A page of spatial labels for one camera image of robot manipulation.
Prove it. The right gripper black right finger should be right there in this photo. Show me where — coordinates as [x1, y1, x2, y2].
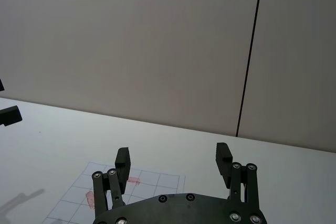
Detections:
[215, 142, 261, 208]

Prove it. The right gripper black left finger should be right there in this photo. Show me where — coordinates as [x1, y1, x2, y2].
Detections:
[91, 147, 132, 217]

